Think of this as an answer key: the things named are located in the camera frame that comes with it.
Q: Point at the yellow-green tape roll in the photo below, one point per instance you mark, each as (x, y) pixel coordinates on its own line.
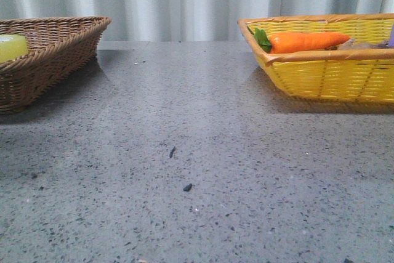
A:
(12, 46)

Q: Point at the thin black debris piece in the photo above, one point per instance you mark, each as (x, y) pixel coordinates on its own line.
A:
(172, 152)

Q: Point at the small black debris piece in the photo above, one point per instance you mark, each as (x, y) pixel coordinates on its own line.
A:
(187, 188)

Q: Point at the orange toy carrot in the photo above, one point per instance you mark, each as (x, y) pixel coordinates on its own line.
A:
(290, 42)

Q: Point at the brown wicker basket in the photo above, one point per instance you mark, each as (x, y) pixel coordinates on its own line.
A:
(57, 46)

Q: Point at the brown ginger-like object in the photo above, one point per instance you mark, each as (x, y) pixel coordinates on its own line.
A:
(351, 44)

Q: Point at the yellow woven basket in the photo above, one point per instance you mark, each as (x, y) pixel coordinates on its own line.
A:
(364, 75)

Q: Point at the purple object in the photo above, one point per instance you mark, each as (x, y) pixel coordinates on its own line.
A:
(391, 39)

